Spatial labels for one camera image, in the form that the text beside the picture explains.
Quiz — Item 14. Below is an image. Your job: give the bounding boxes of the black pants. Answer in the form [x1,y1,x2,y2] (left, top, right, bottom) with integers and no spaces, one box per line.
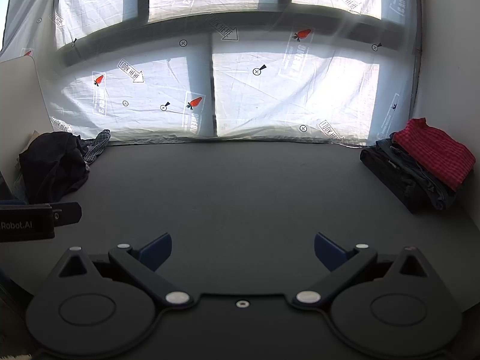
[360,146,439,215]

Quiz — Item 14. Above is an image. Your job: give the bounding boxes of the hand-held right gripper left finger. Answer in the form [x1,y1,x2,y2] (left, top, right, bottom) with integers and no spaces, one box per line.
[47,232,196,310]

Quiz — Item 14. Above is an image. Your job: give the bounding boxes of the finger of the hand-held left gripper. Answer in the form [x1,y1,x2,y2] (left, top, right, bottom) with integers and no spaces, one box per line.
[50,202,82,228]

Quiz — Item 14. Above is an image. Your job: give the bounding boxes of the white board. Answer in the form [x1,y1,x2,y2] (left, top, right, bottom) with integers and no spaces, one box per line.
[0,56,51,196]

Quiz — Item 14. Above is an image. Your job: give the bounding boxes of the blue plaid shirt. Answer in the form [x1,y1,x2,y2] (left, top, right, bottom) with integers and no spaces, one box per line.
[77,129,111,166]

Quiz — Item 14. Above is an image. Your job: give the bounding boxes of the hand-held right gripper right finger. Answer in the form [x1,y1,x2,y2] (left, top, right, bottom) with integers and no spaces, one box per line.
[292,232,437,310]

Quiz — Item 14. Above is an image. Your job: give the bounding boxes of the beige cloth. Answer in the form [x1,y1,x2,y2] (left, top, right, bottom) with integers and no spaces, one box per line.
[14,130,41,173]

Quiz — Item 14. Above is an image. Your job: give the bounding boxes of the printed white sheet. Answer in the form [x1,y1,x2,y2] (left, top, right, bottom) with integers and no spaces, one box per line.
[0,0,422,147]

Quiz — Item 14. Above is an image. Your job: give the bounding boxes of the navy blue sweater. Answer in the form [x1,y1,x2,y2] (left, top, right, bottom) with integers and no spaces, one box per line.
[19,132,91,205]

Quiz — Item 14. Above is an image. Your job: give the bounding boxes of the red checked shirt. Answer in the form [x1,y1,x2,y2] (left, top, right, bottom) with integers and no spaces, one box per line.
[392,117,476,192]

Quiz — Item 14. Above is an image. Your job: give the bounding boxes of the blue jeans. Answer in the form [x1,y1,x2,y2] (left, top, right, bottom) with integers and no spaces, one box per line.
[376,137,458,211]

